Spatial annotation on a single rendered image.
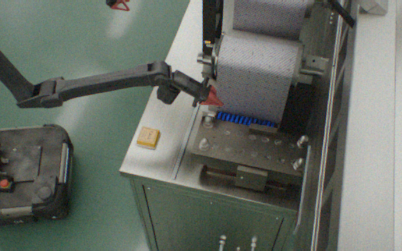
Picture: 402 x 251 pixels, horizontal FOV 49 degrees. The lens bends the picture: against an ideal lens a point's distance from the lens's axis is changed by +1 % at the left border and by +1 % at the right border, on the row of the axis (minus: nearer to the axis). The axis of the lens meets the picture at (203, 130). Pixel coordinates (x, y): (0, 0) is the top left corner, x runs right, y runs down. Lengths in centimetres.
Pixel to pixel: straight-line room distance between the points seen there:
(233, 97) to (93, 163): 141
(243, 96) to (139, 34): 200
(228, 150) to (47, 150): 132
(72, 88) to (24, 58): 193
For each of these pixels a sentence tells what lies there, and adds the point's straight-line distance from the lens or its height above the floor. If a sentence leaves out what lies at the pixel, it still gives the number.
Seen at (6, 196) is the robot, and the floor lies 24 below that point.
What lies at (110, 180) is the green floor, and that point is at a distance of 266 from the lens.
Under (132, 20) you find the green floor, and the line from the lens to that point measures 353.
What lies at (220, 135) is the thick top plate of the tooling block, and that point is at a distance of 152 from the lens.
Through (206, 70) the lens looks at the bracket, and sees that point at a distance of 157.
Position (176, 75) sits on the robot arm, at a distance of 149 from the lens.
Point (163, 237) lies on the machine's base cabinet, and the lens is 211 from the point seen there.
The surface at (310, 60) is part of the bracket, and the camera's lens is 143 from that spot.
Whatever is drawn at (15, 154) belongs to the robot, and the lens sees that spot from 259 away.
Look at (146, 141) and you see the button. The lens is 165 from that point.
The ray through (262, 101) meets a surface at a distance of 150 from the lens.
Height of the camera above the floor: 229
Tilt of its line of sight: 55 degrees down
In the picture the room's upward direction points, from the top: straight up
